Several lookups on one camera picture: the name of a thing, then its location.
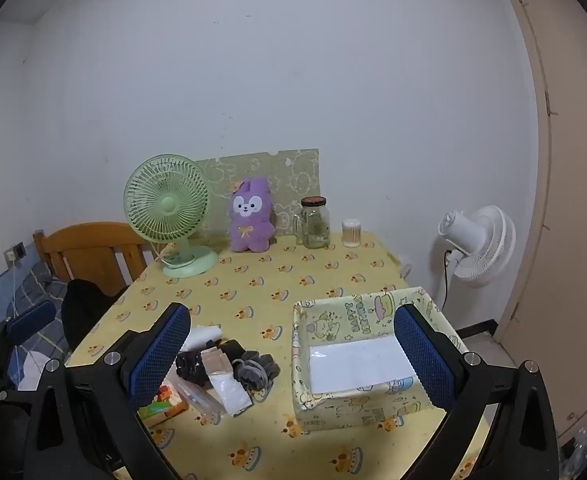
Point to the wall power outlet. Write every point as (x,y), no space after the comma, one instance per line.
(15,253)

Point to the green tissue pack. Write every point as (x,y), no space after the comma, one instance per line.
(165,405)

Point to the white standing fan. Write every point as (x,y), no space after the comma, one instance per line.
(479,247)

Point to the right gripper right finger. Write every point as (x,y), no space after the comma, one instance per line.
(461,384)

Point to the clear plastic bag pack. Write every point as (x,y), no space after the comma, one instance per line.
(198,398)

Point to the beige door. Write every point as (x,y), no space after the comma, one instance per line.
(545,320)

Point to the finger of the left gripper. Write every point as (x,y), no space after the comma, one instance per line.
(22,327)

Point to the grey fuzzy socks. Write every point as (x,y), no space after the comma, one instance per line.
(255,371)

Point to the wooden chair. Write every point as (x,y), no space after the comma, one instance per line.
(89,251)

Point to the white towel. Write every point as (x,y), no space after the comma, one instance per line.
(200,336)

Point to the purple plush toy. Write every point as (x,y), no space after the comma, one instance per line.
(250,213)

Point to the yellow cake-pattern tablecloth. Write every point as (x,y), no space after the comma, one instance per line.
(270,303)

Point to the black clothing on chair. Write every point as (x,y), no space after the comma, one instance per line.
(82,307)

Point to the cotton swab container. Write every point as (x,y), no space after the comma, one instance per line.
(351,233)

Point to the patterned fabric storage box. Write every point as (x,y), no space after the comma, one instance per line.
(347,367)

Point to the patterned cardboard backboard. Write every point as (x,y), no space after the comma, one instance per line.
(291,175)

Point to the beige stockings pack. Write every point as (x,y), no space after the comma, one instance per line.
(221,376)

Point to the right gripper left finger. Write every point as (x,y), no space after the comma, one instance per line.
(108,394)

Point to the blue plaid bedding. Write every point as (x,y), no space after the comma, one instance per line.
(27,361)

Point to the black socks bundle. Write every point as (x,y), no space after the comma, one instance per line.
(189,364)

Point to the glass jar with lid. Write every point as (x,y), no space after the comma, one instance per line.
(311,224)

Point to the green desk fan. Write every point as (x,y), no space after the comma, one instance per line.
(165,201)

